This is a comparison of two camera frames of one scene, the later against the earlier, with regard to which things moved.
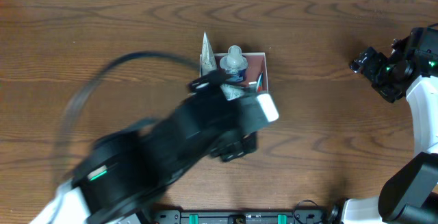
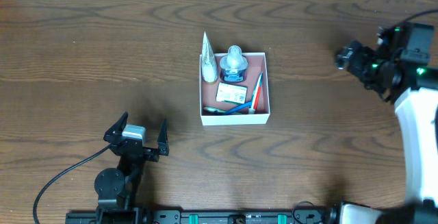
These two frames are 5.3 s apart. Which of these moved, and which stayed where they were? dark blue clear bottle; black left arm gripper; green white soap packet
Moved: black left arm gripper
Stayed: dark blue clear bottle; green white soap packet
